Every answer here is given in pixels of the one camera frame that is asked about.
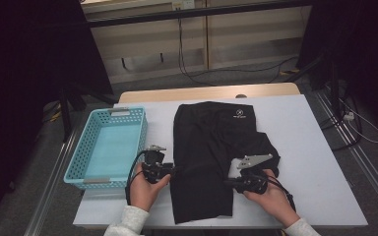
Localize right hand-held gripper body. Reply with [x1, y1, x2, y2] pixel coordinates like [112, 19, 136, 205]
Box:
[232, 152, 274, 195]

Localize white wall socket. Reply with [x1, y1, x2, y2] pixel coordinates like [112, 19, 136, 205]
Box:
[171, 0, 197, 11]

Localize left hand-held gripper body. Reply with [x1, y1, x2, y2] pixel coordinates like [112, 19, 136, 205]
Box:
[141, 145, 175, 185]

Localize wooden table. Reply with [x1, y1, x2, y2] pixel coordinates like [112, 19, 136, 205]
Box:
[118, 82, 301, 104]

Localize blue perforated plastic basket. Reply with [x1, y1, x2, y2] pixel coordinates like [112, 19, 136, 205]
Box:
[63, 106, 149, 191]

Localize beige wooden cabinet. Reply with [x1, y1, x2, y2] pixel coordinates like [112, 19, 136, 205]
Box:
[81, 0, 313, 85]

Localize right hand-held gripper black cable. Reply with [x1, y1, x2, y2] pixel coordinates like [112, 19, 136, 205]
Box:
[265, 175, 297, 212]

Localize yellow floor cable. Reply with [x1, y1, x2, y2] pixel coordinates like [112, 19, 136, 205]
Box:
[48, 102, 63, 123]

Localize person's left hand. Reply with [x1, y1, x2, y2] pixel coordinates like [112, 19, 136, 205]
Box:
[129, 162, 172, 212]

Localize black shorts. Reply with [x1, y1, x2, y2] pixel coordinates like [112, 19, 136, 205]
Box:
[169, 100, 282, 225]

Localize black hanging power cable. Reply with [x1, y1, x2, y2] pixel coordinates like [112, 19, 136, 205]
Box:
[176, 9, 300, 88]

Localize hand-held gripper black cable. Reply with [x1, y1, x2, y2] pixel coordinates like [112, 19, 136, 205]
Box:
[125, 149, 150, 207]
[265, 175, 297, 212]

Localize metal floor rail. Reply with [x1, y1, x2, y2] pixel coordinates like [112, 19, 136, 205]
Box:
[24, 129, 77, 236]
[314, 89, 378, 224]

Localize person's right hand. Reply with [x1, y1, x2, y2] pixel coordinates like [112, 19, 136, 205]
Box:
[242, 168, 300, 228]

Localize black curtain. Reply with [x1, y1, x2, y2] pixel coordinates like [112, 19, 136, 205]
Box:
[296, 0, 378, 139]

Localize white floor cable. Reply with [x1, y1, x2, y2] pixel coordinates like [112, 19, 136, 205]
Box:
[339, 97, 378, 145]

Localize black floor cables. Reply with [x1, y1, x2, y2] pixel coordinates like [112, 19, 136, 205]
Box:
[319, 94, 364, 152]

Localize left hand-held gripper black cable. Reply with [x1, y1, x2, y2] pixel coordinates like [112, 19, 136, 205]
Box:
[125, 149, 150, 207]

